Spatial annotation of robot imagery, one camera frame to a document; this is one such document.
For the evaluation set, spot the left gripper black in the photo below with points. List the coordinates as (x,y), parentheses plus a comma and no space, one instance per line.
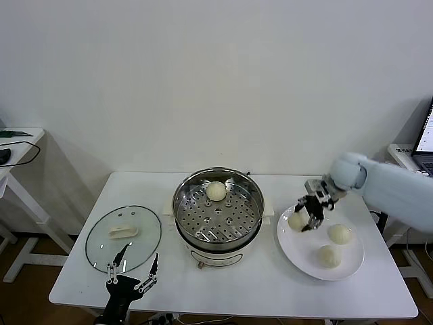
(120,291)

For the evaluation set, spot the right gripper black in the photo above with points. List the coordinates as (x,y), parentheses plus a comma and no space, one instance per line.
(316,204)

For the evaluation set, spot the white steamed baozi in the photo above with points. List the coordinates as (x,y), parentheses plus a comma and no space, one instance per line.
(216,191)
(329,256)
(340,234)
(296,222)

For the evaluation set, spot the round glass lid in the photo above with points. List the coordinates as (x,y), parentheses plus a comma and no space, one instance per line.
(142,237)

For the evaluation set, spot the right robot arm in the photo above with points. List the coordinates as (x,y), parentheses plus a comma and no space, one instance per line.
(389,189)

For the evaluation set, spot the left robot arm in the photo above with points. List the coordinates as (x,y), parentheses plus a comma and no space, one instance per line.
(98,321)

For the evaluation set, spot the steel perforated steamer basket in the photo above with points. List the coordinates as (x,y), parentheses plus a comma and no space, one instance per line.
(218,210)

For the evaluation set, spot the white round plate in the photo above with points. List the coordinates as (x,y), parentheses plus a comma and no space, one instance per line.
(304,254)

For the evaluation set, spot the white electric cooker base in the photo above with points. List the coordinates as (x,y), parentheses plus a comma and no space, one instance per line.
(220,255)

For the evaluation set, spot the white side table with mouse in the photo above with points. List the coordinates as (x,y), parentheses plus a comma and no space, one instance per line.
(23,149)

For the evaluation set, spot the black computer mouse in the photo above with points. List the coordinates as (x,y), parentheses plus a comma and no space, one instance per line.
(4,155)

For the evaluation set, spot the green flat tool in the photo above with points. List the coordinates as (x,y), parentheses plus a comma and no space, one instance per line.
(13,133)

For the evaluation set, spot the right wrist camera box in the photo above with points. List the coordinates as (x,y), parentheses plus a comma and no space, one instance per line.
(312,187)

